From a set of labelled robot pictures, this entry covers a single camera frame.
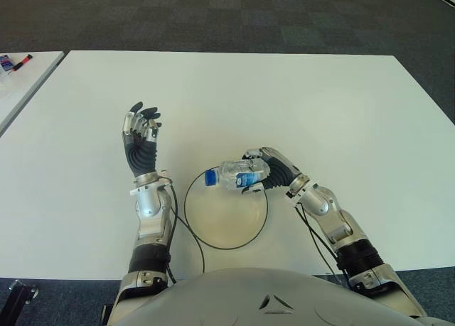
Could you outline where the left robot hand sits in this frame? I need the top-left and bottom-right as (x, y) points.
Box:
(122, 101), (163, 180)

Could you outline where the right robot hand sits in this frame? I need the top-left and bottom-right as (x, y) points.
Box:
(240, 146), (301, 195)

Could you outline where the clear water bottle blue cap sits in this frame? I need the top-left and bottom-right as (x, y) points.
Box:
(203, 158), (271, 192)

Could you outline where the white plate black rim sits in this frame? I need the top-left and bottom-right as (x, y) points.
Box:
(183, 169), (269, 251)

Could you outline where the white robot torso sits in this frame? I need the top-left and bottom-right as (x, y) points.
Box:
(109, 267), (455, 326)

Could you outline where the white side table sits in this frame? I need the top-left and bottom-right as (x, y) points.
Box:
(0, 50), (65, 135)

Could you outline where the red marker pen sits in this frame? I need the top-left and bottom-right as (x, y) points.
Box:
(10, 53), (35, 72)

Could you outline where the white right wrist camera ring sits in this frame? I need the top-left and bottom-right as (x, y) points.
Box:
(285, 176), (319, 201)

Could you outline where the white wrist camera ring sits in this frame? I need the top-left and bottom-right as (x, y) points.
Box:
(129, 169), (173, 196)
(285, 176), (319, 201)

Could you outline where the white left wrist camera ring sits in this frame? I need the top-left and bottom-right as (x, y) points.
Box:
(129, 169), (173, 196)

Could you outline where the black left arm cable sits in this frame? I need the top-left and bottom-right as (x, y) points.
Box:
(165, 183), (206, 284)

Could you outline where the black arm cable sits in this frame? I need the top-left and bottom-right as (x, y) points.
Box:
(165, 183), (206, 284)
(293, 201), (351, 288)

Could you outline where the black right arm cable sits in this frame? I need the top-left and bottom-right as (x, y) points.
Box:
(293, 201), (351, 288)

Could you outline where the black metal stand frame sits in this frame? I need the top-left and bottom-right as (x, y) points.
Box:
(0, 278), (40, 326)

